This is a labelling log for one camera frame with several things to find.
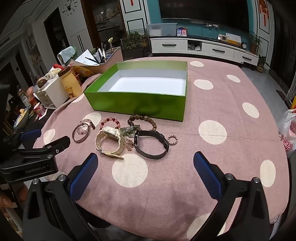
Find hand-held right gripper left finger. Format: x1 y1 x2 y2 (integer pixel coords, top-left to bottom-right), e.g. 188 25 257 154
22 152 109 241

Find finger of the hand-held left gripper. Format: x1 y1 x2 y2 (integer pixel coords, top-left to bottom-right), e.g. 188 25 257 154
14 136 71 160
3 129 42 150

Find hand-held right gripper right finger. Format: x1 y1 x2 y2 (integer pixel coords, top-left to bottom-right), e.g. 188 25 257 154
192 151 270 241

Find thin brown bangle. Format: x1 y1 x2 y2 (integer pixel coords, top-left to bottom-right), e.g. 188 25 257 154
72 124 90 143

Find pink bead bracelet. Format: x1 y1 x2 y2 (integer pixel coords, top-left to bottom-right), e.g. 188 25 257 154
76 119 92 136

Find cream wrist watch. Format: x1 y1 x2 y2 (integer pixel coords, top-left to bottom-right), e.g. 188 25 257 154
96 126 125 159

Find red bead bracelet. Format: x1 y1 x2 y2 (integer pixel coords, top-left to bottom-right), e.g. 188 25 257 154
100 117 122 131

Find green jade pendant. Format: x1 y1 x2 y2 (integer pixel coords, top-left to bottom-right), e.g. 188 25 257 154
119 125 140 137

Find black wrist watch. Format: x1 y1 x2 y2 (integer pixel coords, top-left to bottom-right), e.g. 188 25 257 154
134 130 170 160

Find brown wooden bead bracelet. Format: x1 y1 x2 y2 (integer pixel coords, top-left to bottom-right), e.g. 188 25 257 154
128 115 158 132

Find green cardboard box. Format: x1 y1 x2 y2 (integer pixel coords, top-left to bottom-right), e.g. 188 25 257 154
84 60 188 121

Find person's left hand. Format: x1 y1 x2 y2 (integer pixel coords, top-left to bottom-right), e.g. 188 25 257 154
0 184 28 209

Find bowl of food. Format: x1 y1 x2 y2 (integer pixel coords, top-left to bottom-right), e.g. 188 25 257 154
14 109 30 128

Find red white paper cup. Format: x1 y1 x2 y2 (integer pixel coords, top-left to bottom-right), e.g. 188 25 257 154
33 103 45 116

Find pink polka dot tablecloth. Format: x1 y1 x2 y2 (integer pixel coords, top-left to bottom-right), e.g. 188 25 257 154
33 56 290 241

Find white drawer organizer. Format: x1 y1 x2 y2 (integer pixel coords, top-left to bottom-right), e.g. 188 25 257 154
34 75 70 109

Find yellow bear bottle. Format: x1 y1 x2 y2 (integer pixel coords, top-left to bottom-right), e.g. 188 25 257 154
58 65 82 99

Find orange snack packet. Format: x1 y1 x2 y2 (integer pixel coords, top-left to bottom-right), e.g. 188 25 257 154
73 66 95 78

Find white green plastic bag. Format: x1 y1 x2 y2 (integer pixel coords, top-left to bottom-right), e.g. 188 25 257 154
57 46 78 66

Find white papers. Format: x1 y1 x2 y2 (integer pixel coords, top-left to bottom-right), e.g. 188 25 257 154
75 49 97 65

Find white red plastic bag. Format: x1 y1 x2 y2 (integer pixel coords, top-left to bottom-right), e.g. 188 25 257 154
276 108 296 159

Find bunch of black pens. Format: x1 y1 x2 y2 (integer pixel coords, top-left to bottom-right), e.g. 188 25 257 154
96 46 107 63

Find pink desk tray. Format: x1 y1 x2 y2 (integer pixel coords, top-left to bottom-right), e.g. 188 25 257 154
69 46 124 75

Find green plants on stand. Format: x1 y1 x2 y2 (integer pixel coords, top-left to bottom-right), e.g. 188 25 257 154
121 31 148 59

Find small potted plant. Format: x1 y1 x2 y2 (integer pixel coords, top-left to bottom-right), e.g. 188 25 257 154
257 54 270 73

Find dark display cabinet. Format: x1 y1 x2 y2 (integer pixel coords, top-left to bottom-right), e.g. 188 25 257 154
92 0 126 47

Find white television cabinet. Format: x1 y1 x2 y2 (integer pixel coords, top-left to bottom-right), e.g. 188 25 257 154
149 35 259 66

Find yellow white desk calendar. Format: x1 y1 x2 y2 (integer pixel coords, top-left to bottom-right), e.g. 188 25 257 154
225 32 242 45

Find tall potted plant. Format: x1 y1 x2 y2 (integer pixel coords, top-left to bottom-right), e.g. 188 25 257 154
250 31 263 55

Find clear storage bin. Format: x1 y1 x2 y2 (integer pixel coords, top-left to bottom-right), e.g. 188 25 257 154
146 23 178 37

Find white power strip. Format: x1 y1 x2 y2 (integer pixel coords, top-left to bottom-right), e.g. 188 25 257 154
190 20 220 27

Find black television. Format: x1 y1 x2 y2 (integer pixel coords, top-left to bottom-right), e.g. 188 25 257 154
158 0 250 33

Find red hanging knot ornament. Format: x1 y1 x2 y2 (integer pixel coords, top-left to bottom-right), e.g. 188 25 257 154
258 0 269 27

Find black wall clock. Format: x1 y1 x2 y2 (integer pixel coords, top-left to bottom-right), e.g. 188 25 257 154
62 0 79 15

